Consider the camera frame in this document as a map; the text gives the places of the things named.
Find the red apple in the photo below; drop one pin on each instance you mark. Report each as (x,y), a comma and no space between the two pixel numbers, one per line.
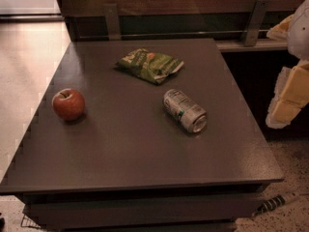
(68,104)

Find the green chip bag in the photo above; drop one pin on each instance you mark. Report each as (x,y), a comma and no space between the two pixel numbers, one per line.
(150,66)

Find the metal bracket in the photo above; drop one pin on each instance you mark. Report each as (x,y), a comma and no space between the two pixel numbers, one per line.
(112,21)
(251,33)

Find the wooden back panel with rail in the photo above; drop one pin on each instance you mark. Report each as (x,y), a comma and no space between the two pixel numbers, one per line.
(163,19)

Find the dark table drawer cabinet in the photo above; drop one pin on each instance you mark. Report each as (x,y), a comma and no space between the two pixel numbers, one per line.
(141,207)

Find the right metal bracket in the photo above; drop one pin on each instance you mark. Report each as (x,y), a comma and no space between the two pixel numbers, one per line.
(251,33)

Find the silver 7up soda can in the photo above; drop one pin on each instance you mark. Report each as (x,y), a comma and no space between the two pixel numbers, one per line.
(184,110)

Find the striped object on floor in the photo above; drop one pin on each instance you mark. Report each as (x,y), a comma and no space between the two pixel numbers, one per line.
(275,202)

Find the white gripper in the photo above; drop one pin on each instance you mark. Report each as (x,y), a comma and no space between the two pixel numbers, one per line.
(299,33)

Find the left metal bracket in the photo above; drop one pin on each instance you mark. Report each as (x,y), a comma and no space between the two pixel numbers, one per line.
(112,21)

